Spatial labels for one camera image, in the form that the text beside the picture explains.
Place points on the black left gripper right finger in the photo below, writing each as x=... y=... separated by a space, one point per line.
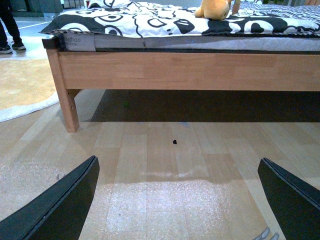
x=294 y=202

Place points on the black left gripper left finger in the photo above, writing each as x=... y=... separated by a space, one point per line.
x=59 y=213

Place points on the yellow plush toy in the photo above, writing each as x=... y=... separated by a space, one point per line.
x=213 y=9

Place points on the beige round rug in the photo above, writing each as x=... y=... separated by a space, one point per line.
x=26 y=86

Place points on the white mattress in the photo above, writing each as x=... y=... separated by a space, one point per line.
x=90 y=42

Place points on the grey striped blanket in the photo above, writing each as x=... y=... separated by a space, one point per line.
x=302 y=12

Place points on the black and white duvet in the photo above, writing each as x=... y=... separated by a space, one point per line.
x=139 y=19

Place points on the person in black trousers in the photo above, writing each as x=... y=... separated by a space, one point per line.
x=8 y=19

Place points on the wooden bed frame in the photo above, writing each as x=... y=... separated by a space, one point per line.
x=287 y=72

